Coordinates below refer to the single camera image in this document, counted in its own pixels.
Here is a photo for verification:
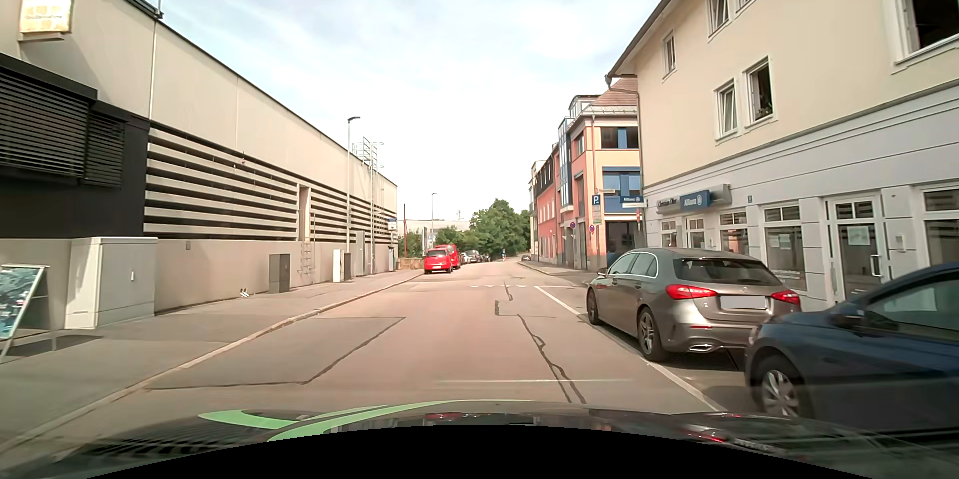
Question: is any car's own bonnet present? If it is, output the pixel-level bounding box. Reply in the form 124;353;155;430
0;399;959;479

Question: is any grey paved pavement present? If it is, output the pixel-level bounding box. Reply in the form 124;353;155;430
0;270;424;450

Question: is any blue parking sign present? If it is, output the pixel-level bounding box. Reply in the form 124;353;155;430
591;193;603;272

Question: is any grey building behind red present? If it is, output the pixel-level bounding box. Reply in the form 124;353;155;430
529;160;548;261

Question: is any grey asphalt road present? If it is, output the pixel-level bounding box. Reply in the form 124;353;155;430
0;260;758;465

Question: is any dark blue car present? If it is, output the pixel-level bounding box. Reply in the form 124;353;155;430
745;263;959;435

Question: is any distant pale building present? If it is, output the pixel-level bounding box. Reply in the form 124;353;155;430
403;218;472;236

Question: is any group of green trees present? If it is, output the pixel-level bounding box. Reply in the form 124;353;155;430
399;199;532;260

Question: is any orange and blue building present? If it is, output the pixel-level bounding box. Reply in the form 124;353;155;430
558;77;644;272

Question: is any pale grey street cabinet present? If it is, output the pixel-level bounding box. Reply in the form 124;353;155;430
65;237;159;330

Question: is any large beige industrial building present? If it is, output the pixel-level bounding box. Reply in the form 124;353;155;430
0;0;400;332

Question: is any narrow pavement by buildings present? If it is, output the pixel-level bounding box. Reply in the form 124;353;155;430
518;260;600;287

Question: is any grey hatchback car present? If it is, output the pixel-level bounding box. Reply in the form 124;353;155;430
586;248;802;362

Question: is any cream corner building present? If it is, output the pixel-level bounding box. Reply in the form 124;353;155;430
605;0;959;313

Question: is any sandwich board sign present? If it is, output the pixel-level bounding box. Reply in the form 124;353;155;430
0;264;50;360

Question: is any tall lamp post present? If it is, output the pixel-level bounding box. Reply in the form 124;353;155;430
345;116;361;281

